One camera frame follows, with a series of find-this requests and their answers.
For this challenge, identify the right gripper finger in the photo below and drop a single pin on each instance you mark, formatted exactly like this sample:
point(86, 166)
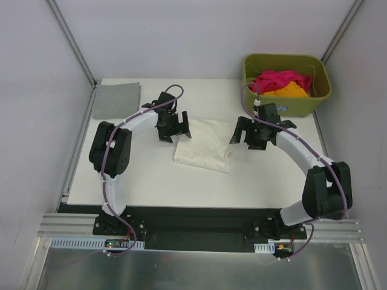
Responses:
point(241, 125)
point(257, 147)

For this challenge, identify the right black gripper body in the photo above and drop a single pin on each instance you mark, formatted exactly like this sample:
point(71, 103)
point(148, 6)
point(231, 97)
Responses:
point(250, 135)

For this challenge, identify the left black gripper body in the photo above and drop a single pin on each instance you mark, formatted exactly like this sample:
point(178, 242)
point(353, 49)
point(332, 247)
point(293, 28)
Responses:
point(173, 127)

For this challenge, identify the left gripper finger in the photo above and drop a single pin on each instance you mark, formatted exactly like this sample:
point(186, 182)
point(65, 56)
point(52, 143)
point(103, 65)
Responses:
point(184, 125)
point(165, 138)

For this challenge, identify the cream white t shirt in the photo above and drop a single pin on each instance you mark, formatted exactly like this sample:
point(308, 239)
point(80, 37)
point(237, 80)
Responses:
point(208, 147)

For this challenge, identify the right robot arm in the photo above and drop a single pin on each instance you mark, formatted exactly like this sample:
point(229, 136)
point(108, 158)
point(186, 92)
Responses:
point(327, 190)

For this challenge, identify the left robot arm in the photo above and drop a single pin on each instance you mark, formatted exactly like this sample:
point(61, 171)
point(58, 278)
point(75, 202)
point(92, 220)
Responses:
point(111, 148)

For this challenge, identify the magenta pink t shirt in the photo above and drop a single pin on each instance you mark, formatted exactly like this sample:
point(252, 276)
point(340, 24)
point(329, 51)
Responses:
point(274, 80)

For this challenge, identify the folded grey t shirt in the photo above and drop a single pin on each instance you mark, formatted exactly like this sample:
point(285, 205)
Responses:
point(116, 101)

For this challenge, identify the orange t shirt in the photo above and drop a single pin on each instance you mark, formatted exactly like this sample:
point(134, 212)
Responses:
point(291, 90)

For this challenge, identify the olive green plastic bin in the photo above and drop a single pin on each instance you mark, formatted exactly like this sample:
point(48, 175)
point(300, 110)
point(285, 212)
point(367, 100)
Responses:
point(255, 64)

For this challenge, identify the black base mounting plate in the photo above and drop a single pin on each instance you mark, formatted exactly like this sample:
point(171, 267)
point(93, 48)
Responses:
point(232, 230)

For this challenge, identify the right white cable duct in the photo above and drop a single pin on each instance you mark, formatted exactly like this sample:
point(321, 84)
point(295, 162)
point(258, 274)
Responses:
point(272, 247)

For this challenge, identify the white cable duct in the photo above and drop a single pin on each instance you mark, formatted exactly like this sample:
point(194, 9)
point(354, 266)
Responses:
point(82, 243)
point(272, 247)

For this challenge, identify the aluminium frame rail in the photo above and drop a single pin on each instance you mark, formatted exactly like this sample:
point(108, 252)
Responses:
point(81, 225)

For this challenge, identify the left white cable duct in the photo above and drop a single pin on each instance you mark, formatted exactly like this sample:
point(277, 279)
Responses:
point(82, 243)

